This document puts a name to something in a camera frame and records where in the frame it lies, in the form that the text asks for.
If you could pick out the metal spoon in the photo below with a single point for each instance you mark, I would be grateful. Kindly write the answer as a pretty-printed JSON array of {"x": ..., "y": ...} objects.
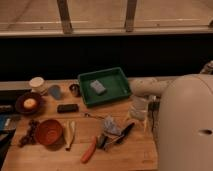
[{"x": 85, "y": 114}]

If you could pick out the blue object at left edge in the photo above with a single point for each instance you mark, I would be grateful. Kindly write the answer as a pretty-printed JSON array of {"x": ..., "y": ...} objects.
[{"x": 8, "y": 123}]

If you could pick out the orange carrot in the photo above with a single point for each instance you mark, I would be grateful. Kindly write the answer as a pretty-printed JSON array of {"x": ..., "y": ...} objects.
[{"x": 90, "y": 151}]

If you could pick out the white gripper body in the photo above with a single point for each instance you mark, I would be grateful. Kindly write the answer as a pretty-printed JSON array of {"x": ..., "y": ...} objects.
[{"x": 139, "y": 108}]

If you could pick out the black rectangular block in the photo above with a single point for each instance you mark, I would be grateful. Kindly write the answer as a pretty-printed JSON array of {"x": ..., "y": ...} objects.
[{"x": 64, "y": 108}]

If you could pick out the black dish brush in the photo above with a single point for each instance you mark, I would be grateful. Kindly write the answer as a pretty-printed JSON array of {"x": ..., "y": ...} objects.
[{"x": 106, "y": 139}]

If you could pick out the yellow banana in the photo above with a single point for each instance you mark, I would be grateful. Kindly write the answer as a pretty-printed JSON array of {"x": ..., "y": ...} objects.
[{"x": 69, "y": 133}]

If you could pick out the white cup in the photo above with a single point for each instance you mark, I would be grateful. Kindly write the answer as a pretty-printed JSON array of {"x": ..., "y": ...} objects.
[{"x": 38, "y": 85}]

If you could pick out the dark grape bunch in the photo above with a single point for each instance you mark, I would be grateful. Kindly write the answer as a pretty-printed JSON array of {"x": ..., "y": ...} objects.
[{"x": 29, "y": 137}]

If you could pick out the yellow round fruit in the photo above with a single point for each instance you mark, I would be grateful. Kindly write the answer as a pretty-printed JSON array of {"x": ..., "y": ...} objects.
[{"x": 30, "y": 103}]

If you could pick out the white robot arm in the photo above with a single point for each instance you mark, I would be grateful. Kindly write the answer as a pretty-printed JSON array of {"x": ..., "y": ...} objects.
[{"x": 185, "y": 118}]

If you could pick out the blue cup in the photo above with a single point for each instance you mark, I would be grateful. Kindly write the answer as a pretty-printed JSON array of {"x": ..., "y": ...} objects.
[{"x": 55, "y": 92}]

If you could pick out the red bowl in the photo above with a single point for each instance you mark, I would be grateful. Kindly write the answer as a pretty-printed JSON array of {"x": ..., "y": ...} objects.
[{"x": 48, "y": 132}]

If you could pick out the blue sponge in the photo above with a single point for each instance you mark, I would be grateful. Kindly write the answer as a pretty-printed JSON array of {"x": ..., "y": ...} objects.
[{"x": 98, "y": 87}]

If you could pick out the green plastic tray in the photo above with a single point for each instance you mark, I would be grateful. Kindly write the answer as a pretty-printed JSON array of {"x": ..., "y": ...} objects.
[{"x": 113, "y": 80}]

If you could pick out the dark brown plate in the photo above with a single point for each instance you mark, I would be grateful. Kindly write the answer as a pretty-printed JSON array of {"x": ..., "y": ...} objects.
[{"x": 19, "y": 103}]

